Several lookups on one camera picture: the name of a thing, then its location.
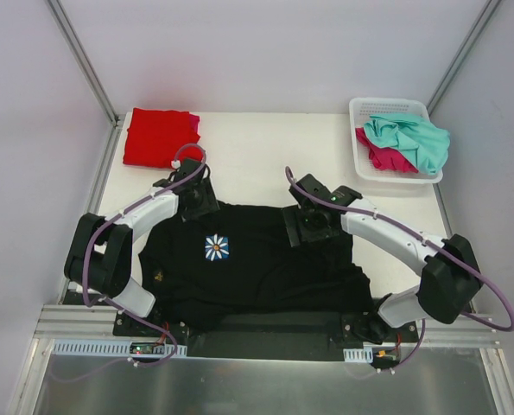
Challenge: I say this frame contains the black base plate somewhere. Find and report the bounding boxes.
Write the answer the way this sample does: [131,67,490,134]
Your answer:
[111,291,420,362]

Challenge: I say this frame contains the white plastic basket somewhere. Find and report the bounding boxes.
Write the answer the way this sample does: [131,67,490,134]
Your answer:
[348,97,445,185]

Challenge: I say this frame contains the folded red t-shirt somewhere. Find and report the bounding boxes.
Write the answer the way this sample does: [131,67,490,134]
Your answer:
[123,108,202,169]

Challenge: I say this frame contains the left aluminium frame post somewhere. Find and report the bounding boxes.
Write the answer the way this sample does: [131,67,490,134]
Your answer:
[45,0,119,126]

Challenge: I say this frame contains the left white cable duct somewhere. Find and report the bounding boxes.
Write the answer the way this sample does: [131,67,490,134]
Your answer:
[53,339,187,359]

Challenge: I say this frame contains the right white cable duct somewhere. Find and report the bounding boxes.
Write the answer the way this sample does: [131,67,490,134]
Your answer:
[343,348,373,364]

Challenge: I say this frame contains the magenta t-shirt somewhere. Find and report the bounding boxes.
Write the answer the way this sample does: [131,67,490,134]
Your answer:
[355,127,418,174]

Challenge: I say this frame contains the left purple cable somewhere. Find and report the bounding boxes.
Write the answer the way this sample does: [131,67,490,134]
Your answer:
[48,143,207,381]

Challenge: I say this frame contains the folded pink t-shirt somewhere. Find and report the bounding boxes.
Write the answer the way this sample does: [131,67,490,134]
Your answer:
[189,113,200,134]

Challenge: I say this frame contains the right aluminium frame post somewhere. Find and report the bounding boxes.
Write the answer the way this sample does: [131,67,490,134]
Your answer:
[426,0,504,115]

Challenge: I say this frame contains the aluminium frame post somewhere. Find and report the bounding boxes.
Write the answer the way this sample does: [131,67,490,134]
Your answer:
[45,0,119,126]
[426,0,504,115]

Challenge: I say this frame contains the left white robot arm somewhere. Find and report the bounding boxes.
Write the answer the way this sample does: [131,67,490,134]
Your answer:
[64,158,219,336]

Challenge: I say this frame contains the purple cable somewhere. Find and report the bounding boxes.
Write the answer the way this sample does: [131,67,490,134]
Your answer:
[48,143,207,381]
[284,165,514,380]

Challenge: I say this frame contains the teal t-shirt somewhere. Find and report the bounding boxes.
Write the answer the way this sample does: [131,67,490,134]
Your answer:
[363,112,450,176]

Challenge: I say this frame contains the white cable duct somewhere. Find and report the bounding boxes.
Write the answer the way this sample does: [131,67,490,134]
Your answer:
[343,348,373,364]
[53,339,187,359]

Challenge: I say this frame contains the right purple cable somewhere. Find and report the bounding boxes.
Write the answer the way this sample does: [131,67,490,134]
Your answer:
[284,165,514,380]

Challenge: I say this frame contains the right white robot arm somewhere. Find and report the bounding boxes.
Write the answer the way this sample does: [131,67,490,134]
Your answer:
[285,169,483,342]

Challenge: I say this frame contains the black daisy t-shirt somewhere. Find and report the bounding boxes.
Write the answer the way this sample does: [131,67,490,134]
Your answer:
[139,203,374,331]

